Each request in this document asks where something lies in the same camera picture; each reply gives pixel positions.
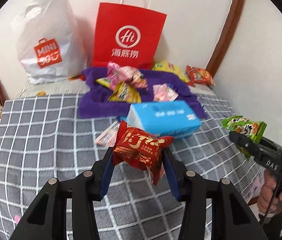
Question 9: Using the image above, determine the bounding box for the purple towel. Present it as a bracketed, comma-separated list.
[78, 67, 207, 119]

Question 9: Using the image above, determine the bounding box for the blue tissue pack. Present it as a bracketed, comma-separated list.
[125, 101, 201, 139]

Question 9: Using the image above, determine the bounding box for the red snack packet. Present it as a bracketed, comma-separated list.
[113, 120, 174, 186]

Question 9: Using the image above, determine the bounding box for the grey checked bed sheet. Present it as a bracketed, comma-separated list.
[0, 85, 263, 239]

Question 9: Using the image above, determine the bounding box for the yellow snack packet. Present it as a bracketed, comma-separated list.
[108, 81, 141, 103]

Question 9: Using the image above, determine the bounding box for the white Miniso plastic bag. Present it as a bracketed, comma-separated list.
[16, 0, 87, 84]

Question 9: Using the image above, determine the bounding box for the yellow chips bag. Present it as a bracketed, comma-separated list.
[152, 61, 189, 83]

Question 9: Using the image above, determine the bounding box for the brown door frame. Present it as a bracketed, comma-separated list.
[206, 0, 245, 77]

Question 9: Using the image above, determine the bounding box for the orange-red chips bag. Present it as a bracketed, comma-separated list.
[186, 66, 215, 87]

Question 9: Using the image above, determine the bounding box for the green snack packet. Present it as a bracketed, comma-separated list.
[221, 115, 267, 159]

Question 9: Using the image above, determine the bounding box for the big pink snack bag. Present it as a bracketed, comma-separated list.
[96, 61, 148, 91]

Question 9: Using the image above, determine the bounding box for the person's right hand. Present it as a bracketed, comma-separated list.
[257, 169, 282, 215]

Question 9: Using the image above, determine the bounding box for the white snack packet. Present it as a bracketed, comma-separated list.
[95, 121, 120, 147]

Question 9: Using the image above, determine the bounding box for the light pink snack packet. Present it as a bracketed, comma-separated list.
[153, 83, 179, 102]

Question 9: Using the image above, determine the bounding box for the red Haidilao paper bag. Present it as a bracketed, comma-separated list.
[92, 0, 167, 69]

